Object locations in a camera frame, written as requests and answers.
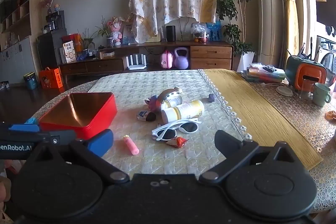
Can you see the white round coaster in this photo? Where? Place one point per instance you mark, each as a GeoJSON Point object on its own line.
{"type": "Point", "coordinates": [284, 91]}

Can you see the red snack packet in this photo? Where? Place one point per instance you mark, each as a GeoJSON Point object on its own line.
{"type": "Point", "coordinates": [177, 141]}

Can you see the small white box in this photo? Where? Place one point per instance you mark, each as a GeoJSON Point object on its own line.
{"type": "Point", "coordinates": [107, 54]}

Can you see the white fan-shaped decoration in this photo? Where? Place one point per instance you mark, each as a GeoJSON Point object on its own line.
{"type": "Point", "coordinates": [183, 27]}

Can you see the small pink object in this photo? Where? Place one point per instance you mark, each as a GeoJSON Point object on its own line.
{"type": "Point", "coordinates": [131, 146]}

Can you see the potted orchid plant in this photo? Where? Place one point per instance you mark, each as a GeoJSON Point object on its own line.
{"type": "Point", "coordinates": [109, 41]}

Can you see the blue illustrated card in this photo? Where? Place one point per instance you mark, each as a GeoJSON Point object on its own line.
{"type": "Point", "coordinates": [128, 33]}

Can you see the blue dumbbell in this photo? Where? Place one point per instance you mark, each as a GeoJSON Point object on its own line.
{"type": "Point", "coordinates": [82, 56]}

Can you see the white standing air conditioner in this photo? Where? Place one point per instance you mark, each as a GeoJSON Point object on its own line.
{"type": "Point", "coordinates": [267, 3]}

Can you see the patterned lace tablecloth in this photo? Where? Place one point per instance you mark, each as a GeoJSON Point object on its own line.
{"type": "Point", "coordinates": [302, 119]}

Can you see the black cylinder speaker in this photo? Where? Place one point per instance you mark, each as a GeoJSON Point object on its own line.
{"type": "Point", "coordinates": [171, 33]}

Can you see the red tin box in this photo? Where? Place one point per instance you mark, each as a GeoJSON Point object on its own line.
{"type": "Point", "coordinates": [99, 119]}

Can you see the black mini fridge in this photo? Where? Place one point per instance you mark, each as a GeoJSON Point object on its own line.
{"type": "Point", "coordinates": [48, 50]}

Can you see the blue picture box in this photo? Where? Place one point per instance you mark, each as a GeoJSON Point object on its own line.
{"type": "Point", "coordinates": [214, 31]}

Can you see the small beige object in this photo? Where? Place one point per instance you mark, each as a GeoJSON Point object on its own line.
{"type": "Point", "coordinates": [178, 89]}

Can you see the orange crumpled wrapper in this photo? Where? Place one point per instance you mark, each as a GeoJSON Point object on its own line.
{"type": "Point", "coordinates": [330, 116]}

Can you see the round silver metal tin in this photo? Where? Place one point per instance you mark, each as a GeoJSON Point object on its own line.
{"type": "Point", "coordinates": [168, 98]}

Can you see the white and yellow bottle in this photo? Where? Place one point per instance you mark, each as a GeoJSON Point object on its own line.
{"type": "Point", "coordinates": [183, 109]}

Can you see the wooden wall cabinet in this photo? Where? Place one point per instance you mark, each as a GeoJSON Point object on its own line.
{"type": "Point", "coordinates": [15, 56]}

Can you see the potted leafy plant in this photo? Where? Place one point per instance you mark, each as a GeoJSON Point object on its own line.
{"type": "Point", "coordinates": [88, 41]}

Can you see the teal plastic object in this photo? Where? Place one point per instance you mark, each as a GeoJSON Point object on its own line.
{"type": "Point", "coordinates": [32, 121]}

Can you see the clear drinking glass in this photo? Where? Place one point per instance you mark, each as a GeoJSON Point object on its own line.
{"type": "Point", "coordinates": [305, 91]}

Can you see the pair of shoes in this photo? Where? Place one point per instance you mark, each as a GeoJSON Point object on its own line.
{"type": "Point", "coordinates": [3, 86]}

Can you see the pink plush doll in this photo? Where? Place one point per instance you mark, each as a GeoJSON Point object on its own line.
{"type": "Point", "coordinates": [115, 29]}

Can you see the teal bucket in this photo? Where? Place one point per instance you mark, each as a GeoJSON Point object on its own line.
{"type": "Point", "coordinates": [30, 82]}

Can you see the black coffee machine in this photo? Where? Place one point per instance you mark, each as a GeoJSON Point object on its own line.
{"type": "Point", "coordinates": [56, 20]}

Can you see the pink toy suitcase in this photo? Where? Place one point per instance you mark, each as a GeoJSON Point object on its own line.
{"type": "Point", "coordinates": [168, 60]}

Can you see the purple toy figure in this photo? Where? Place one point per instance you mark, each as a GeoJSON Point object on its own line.
{"type": "Point", "coordinates": [153, 104]}

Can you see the small doll figure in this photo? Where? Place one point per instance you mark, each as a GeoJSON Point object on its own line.
{"type": "Point", "coordinates": [57, 7]}

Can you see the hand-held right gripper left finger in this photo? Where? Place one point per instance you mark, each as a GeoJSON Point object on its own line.
{"type": "Point", "coordinates": [101, 142]}

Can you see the orange gift box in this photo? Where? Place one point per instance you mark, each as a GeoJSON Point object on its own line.
{"type": "Point", "coordinates": [51, 79]}

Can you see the stack of books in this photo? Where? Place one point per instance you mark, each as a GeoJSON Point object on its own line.
{"type": "Point", "coordinates": [262, 75]}

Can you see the orange red box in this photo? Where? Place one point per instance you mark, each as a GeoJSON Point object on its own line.
{"type": "Point", "coordinates": [76, 40]}

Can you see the vase with dried flowers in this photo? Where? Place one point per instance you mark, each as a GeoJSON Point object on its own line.
{"type": "Point", "coordinates": [48, 5]}

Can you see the yellow table runner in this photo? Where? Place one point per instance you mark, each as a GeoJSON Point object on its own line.
{"type": "Point", "coordinates": [249, 103]}

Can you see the washing machine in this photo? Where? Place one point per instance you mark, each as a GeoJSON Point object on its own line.
{"type": "Point", "coordinates": [329, 58]}

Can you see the cream snack bag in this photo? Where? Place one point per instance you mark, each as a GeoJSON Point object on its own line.
{"type": "Point", "coordinates": [69, 53]}

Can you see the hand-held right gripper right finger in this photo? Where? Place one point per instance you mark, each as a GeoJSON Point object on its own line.
{"type": "Point", "coordinates": [225, 141]}

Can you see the small blue label packet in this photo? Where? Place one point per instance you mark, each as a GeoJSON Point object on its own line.
{"type": "Point", "coordinates": [145, 116]}

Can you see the purple kettlebell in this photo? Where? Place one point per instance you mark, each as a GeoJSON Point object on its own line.
{"type": "Point", "coordinates": [181, 61]}

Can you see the green mug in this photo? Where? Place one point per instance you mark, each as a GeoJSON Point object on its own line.
{"type": "Point", "coordinates": [320, 95]}

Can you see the wooden media cabinet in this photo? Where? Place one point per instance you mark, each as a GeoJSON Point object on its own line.
{"type": "Point", "coordinates": [210, 56]}

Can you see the white sunglasses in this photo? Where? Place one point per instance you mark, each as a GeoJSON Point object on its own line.
{"type": "Point", "coordinates": [168, 132]}

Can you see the white router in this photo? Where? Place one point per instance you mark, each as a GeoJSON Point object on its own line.
{"type": "Point", "coordinates": [136, 66]}

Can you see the teal and orange holder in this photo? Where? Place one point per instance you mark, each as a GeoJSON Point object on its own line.
{"type": "Point", "coordinates": [307, 74]}

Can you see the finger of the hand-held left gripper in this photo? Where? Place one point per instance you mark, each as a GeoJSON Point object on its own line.
{"type": "Point", "coordinates": [55, 138]}
{"type": "Point", "coordinates": [23, 128]}

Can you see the clear plastic bag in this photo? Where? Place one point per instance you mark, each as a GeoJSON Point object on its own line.
{"type": "Point", "coordinates": [199, 31]}

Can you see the small purple block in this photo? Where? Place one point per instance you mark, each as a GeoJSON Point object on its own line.
{"type": "Point", "coordinates": [211, 98]}

